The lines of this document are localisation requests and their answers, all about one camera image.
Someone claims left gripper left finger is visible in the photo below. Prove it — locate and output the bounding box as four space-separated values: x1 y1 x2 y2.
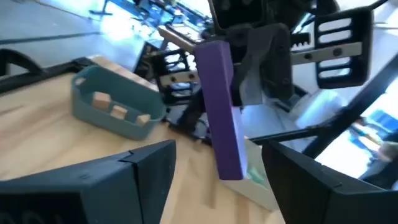
81 139 177 224

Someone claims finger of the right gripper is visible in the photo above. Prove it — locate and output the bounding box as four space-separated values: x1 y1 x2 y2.
235 22 295 107

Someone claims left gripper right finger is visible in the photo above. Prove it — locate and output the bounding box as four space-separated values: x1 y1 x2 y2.
262 139 398 224

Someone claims teal triangle block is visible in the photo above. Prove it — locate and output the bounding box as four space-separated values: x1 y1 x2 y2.
247 164 271 190

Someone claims small natural wood block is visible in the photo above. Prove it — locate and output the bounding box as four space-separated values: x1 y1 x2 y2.
135 113 152 126

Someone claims purple rectangular block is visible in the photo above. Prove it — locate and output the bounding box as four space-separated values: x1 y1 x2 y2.
194 39 249 181

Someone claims natural wood cube block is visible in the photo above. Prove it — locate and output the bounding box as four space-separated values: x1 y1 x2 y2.
92 91 112 111

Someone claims teal plastic bin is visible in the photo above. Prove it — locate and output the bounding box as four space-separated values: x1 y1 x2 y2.
70 64 167 141

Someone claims person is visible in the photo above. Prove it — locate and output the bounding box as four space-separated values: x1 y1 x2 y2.
357 139 398 191

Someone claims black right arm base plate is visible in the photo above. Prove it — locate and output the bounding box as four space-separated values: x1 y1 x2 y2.
163 93 218 146

